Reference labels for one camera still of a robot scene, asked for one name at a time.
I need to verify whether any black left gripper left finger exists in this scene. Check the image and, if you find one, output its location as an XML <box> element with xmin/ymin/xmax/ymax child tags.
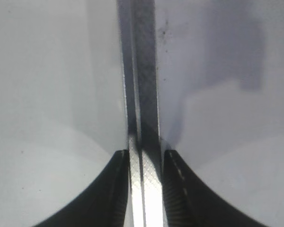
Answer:
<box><xmin>36</xmin><ymin>150</ymin><xmax>129</xmax><ymax>227</ymax></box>

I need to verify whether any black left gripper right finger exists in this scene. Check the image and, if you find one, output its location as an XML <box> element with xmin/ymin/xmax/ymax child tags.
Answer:
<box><xmin>163</xmin><ymin>150</ymin><xmax>263</xmax><ymax>227</ymax></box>

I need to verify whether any white board with grey frame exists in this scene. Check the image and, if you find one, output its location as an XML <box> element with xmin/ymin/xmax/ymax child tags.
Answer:
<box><xmin>0</xmin><ymin>0</ymin><xmax>284</xmax><ymax>227</ymax></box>

